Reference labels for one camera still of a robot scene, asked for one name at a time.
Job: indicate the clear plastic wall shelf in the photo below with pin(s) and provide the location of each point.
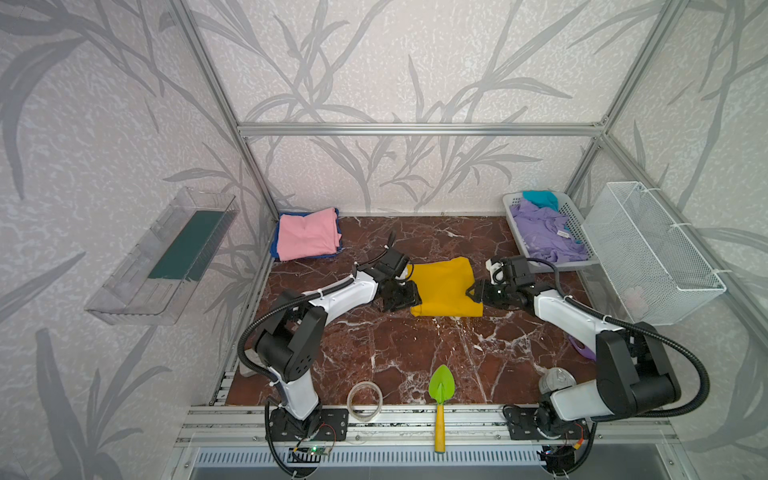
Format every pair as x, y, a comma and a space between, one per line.
156, 280

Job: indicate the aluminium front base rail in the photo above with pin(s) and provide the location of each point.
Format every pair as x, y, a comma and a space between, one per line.
400, 425

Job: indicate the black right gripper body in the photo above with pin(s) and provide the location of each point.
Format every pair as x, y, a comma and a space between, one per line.
486, 291

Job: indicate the grey rectangular block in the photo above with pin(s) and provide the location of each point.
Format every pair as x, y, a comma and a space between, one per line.
244, 370

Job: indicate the yellow printed t-shirt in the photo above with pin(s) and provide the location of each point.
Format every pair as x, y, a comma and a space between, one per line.
442, 288

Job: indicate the aluminium frame profile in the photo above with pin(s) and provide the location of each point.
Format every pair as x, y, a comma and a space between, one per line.
441, 107

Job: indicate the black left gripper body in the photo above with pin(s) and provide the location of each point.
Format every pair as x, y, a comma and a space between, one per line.
402, 294

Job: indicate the dark green sponge pad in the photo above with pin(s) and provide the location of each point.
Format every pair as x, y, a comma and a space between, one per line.
180, 260

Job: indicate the purple t-shirt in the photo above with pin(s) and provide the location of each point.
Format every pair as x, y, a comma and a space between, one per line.
545, 234

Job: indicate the clear tape roll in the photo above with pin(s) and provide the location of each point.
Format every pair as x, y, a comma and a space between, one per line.
365, 402

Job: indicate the purple pink toy rake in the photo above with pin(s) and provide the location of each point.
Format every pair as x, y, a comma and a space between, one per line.
582, 349

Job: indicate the green toy trowel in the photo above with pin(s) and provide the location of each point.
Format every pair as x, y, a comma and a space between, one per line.
441, 389

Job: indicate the grey plastic laundry basket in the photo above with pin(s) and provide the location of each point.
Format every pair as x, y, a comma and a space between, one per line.
574, 224

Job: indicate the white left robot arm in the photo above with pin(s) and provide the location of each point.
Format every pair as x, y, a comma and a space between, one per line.
388, 265

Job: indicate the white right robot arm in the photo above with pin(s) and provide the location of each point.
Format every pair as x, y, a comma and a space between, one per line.
634, 375

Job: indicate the teal t-shirt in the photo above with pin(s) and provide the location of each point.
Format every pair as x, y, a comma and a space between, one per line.
542, 199

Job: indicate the white wire mesh basket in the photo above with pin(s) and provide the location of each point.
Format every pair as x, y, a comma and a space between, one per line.
658, 274

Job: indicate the pink folded t-shirt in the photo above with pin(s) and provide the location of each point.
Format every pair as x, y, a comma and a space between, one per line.
307, 235

